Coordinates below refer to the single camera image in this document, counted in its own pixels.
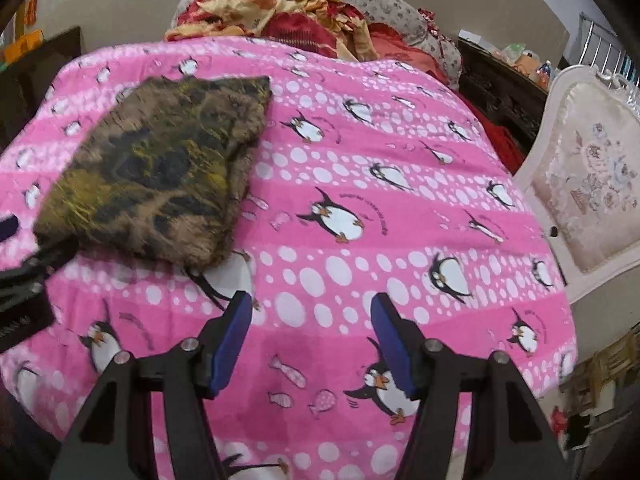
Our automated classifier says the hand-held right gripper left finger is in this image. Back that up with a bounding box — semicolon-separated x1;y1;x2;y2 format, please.
47;290;254;480

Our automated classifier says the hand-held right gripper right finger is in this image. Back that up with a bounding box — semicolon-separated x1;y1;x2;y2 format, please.
370;292;572;480

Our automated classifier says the brown yellow floral garment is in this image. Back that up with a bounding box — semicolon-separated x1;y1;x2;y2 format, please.
32;75;273;273

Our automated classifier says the pink penguin print blanket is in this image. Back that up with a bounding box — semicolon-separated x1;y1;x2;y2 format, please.
0;37;579;480

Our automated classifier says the small black object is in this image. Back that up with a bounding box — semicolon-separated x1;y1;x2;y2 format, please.
565;411;594;452

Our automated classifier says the pale wooden furniture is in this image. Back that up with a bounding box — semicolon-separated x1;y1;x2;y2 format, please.
559;324;640;453

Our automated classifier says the red cloth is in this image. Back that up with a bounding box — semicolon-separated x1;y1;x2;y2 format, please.
469;104;527;177

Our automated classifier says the white upholstered chair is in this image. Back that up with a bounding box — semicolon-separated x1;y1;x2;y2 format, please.
512;64;640;307

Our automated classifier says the dark carved wooden cabinet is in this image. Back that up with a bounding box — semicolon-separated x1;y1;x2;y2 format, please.
457;38;551;157

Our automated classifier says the pile of colourful packets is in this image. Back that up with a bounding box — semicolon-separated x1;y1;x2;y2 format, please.
492;41;559;92

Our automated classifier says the red yellow floral quilt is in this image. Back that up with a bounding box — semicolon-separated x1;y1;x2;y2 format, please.
165;0;451;85

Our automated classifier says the grey floral pillow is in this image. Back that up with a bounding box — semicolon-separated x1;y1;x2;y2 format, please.
172;0;464;92

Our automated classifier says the metal stair railing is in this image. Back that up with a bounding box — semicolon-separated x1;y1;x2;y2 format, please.
561;12;640;87

